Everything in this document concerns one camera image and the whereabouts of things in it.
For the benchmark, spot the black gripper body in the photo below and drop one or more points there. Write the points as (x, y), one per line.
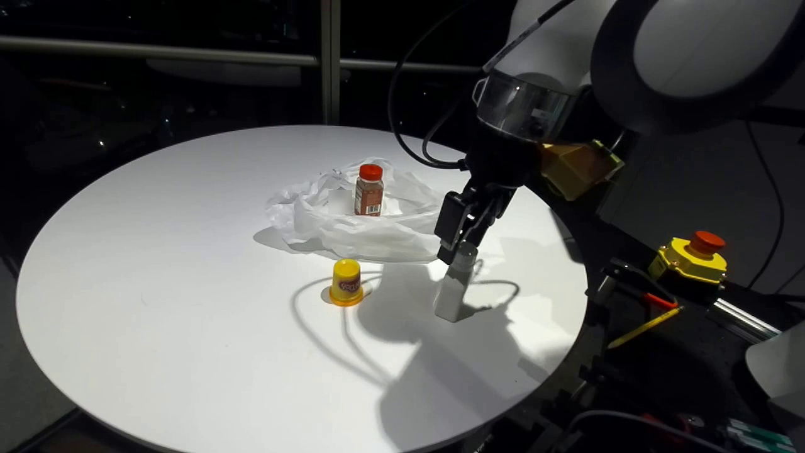
(500, 165)

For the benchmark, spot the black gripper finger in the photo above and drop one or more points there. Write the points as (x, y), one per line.
(451, 224)
(478, 239)

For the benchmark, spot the red-capped spice jar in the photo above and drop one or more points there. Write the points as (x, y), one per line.
(368, 192)

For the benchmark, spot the small yellow container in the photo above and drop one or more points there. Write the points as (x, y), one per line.
(345, 279)

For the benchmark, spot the white plastic bag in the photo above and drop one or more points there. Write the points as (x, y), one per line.
(324, 216)

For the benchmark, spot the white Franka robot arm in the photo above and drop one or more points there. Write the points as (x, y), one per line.
(671, 58)

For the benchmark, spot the yellow pencil-like rod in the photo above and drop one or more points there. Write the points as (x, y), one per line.
(646, 326)

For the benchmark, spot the yellow emergency stop button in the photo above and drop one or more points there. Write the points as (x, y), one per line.
(693, 256)

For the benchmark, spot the aluminium extrusion bar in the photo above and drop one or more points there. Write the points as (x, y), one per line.
(742, 317)

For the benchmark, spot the white rounded object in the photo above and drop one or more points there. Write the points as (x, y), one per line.
(780, 365)

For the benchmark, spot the horizontal metal railing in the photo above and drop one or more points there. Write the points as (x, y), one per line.
(168, 51)

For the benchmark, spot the thin vertical metal post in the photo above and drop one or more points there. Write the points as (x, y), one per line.
(331, 58)

